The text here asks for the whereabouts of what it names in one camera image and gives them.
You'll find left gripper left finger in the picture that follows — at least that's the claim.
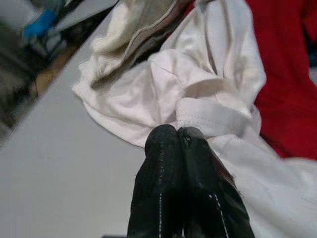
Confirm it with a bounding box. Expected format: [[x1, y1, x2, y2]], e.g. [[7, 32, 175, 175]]
[[126, 124, 185, 238]]

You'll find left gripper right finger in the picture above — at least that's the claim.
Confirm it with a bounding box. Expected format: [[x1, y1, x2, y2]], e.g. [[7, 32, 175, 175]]
[[177, 126, 256, 238]]

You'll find white t-shirt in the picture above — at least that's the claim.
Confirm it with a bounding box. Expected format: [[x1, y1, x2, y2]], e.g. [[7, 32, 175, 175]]
[[71, 0, 317, 238]]

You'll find red t-shirt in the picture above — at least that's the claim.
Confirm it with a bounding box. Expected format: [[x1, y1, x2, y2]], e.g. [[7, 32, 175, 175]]
[[185, 0, 317, 159]]

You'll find cream t-shirt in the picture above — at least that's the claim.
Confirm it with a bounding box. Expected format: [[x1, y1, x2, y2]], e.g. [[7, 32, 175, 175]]
[[90, 0, 179, 87]]

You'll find tan garment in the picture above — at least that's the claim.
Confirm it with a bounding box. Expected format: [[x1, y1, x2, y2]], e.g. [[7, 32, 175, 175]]
[[123, 0, 196, 65]]

